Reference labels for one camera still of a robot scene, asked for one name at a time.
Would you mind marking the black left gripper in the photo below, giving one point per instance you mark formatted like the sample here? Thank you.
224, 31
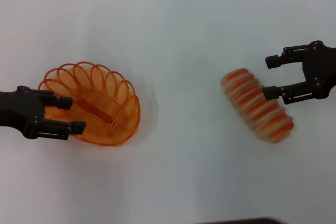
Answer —
18, 108

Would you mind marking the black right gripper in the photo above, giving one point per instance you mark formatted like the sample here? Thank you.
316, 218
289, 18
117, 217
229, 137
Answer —
323, 72

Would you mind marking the orange striped bread loaf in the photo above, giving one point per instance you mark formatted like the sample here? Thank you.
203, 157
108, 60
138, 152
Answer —
262, 115

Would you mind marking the orange woven plastic basket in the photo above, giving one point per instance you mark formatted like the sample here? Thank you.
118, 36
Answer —
110, 103

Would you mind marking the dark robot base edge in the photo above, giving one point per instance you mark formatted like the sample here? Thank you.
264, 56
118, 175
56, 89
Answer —
244, 221

